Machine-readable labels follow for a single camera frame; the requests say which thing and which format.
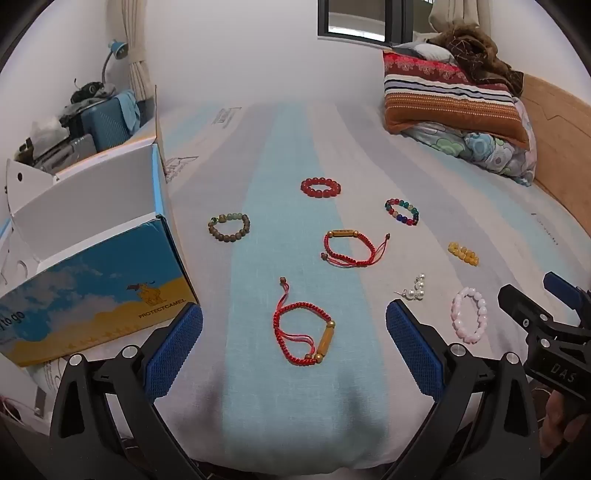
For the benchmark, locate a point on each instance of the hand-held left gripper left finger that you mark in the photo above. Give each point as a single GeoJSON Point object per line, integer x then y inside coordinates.
{"type": "Point", "coordinates": [173, 353]}

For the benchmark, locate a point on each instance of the person's right hand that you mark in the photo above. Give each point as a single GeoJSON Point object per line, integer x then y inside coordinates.
{"type": "Point", "coordinates": [554, 424]}

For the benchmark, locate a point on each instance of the brown blanket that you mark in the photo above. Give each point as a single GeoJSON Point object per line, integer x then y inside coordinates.
{"type": "Point", "coordinates": [475, 55]}

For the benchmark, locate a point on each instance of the blue suitcase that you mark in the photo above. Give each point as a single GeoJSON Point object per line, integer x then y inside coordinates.
{"type": "Point", "coordinates": [108, 122]}

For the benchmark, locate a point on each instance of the black bag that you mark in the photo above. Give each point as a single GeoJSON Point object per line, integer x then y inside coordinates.
{"type": "Point", "coordinates": [90, 92]}

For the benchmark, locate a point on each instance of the floral quilt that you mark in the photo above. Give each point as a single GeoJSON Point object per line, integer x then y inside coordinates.
{"type": "Point", "coordinates": [480, 150]}

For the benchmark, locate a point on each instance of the striped bed sheet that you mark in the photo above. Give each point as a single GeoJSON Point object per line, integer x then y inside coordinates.
{"type": "Point", "coordinates": [277, 147]}

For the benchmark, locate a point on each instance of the striped orange pillow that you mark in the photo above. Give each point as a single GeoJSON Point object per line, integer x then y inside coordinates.
{"type": "Point", "coordinates": [443, 101]}

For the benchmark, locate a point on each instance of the dark framed window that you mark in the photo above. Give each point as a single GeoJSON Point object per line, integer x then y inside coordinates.
{"type": "Point", "coordinates": [355, 18]}

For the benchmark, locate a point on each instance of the white pillow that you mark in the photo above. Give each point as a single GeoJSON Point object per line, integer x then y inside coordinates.
{"type": "Point", "coordinates": [429, 50]}

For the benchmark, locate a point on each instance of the beige curtain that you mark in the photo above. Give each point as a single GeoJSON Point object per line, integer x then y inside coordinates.
{"type": "Point", "coordinates": [138, 60]}

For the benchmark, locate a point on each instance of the grey suitcase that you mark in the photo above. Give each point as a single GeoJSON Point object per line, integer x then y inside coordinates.
{"type": "Point", "coordinates": [69, 150]}

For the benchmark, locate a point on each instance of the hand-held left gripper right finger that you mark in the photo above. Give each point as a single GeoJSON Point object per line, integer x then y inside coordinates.
{"type": "Point", "coordinates": [415, 350]}

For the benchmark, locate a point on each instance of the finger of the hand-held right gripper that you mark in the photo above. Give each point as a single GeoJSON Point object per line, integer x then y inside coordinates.
{"type": "Point", "coordinates": [561, 288]}
{"type": "Point", "coordinates": [519, 304]}

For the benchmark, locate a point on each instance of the wooden headboard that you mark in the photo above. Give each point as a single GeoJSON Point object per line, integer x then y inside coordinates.
{"type": "Point", "coordinates": [563, 129]}

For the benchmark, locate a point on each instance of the white pearl jewelry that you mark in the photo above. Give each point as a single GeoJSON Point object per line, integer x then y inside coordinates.
{"type": "Point", "coordinates": [418, 290]}

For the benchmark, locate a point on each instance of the blue and yellow cardboard box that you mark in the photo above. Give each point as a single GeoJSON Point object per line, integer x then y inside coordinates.
{"type": "Point", "coordinates": [101, 286]}

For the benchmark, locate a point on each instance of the blue desk lamp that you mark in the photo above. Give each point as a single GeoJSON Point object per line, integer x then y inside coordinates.
{"type": "Point", "coordinates": [117, 48]}

